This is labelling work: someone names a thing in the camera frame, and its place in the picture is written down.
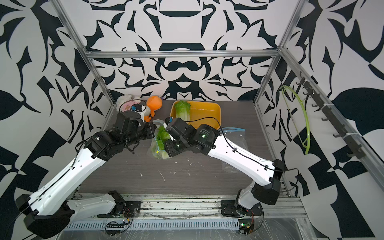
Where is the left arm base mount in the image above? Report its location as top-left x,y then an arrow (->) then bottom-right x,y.
97,201 -> 142,218

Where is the green hose loop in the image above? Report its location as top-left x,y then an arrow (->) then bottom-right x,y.
278,84 -> 312,156

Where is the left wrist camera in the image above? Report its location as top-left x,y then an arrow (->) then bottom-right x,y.
131,104 -> 145,112

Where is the left black electronics board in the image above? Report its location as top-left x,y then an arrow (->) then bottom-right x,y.
105,221 -> 132,236

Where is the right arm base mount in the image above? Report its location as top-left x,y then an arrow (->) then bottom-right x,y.
221,200 -> 264,218

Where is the right green led board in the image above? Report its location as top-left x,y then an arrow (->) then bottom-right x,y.
239,221 -> 255,236

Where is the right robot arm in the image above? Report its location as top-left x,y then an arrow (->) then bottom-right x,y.
165,117 -> 285,210

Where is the white plush toy pink shirt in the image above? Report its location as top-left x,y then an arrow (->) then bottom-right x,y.
116,95 -> 151,121

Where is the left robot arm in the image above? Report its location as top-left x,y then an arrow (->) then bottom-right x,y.
16,111 -> 156,239

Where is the yellow plastic tray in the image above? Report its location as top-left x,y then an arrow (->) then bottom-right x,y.
186,101 -> 221,130

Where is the clear zipper bag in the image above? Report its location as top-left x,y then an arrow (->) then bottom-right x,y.
147,120 -> 171,160
220,127 -> 250,173

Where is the orange plush toy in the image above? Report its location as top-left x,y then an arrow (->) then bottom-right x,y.
144,96 -> 163,122

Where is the black wall hook rail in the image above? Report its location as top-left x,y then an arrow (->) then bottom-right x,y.
297,72 -> 367,160

